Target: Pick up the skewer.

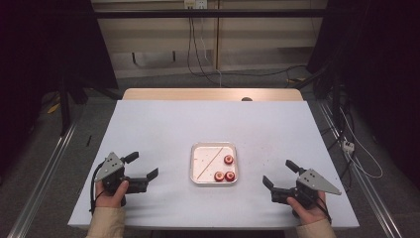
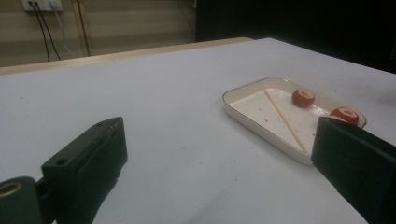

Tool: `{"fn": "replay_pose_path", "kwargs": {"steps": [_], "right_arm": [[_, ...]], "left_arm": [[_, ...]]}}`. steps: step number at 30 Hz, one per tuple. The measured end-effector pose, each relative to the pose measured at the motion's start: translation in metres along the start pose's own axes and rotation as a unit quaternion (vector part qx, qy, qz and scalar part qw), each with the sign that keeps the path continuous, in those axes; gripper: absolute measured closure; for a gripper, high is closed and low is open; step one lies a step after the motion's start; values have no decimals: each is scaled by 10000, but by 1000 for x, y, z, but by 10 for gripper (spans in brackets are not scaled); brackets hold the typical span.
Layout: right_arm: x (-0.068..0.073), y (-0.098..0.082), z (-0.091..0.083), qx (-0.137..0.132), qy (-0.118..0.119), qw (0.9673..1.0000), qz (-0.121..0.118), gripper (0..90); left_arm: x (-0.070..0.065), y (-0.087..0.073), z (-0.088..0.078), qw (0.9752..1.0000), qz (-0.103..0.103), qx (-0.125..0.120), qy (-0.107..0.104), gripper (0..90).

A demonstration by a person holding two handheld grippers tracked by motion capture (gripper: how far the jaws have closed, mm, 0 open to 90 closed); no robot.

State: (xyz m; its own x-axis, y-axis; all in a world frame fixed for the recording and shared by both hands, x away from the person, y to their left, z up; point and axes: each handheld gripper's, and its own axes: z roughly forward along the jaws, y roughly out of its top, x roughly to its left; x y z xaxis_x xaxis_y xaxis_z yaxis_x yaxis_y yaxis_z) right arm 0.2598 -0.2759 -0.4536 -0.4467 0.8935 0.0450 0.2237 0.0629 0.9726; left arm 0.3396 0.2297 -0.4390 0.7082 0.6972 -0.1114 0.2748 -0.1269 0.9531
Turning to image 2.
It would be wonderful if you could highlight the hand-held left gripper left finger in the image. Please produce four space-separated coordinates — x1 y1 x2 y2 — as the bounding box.
41 117 129 224

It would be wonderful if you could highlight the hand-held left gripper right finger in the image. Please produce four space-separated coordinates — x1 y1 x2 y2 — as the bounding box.
310 116 396 224

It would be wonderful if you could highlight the red apple slice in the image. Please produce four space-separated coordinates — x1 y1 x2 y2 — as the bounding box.
290 88 316 109
328 106 361 127

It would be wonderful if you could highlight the wooden skewer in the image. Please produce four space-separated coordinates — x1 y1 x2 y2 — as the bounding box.
263 90 311 156

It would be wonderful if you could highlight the white rectangular tray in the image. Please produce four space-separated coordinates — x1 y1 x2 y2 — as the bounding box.
221 77 367 166

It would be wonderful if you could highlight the dark curtain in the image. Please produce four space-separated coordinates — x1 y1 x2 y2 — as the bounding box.
195 0 396 75

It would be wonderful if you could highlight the white power strip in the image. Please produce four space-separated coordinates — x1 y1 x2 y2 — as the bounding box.
21 0 64 13

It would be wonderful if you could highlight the white cable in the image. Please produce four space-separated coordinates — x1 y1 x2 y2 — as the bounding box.
49 3 77 59

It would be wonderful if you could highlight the black cable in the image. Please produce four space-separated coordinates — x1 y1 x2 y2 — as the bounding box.
35 2 62 62
29 2 51 63

